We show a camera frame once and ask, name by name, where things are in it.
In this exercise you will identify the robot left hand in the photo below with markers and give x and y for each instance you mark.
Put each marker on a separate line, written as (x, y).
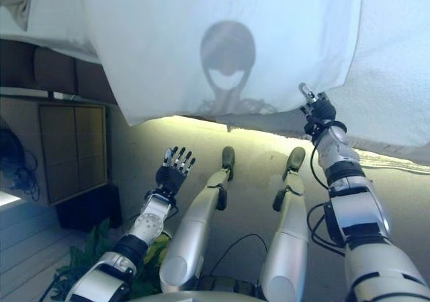
(173, 177)

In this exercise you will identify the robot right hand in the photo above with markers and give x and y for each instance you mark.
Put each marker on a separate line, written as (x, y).
(320, 112)

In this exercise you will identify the white duvet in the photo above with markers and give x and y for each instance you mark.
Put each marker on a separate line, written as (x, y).
(168, 46)

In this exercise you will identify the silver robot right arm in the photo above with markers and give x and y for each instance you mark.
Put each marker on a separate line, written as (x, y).
(363, 214)

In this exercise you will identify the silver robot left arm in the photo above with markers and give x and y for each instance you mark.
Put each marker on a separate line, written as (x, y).
(144, 224)

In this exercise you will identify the silver robot left leg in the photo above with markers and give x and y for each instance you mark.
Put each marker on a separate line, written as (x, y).
(195, 221)

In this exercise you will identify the silver robot leg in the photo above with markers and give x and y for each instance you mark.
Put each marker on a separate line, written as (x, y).
(289, 234)
(195, 221)

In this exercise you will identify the black box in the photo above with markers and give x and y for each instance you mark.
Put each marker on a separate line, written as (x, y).
(90, 208)

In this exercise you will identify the wooden nightstand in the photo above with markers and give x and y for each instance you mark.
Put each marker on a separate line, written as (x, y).
(74, 147)

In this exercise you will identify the green leafy plant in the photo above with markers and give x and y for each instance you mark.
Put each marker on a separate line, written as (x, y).
(90, 248)

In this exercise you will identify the silver robot right leg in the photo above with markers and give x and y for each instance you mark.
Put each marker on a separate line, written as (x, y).
(289, 234)

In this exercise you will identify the black round device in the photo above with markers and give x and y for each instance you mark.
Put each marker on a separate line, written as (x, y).
(13, 160)

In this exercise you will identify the brown upholstered bed frame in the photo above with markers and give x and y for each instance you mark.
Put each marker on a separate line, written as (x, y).
(57, 70)

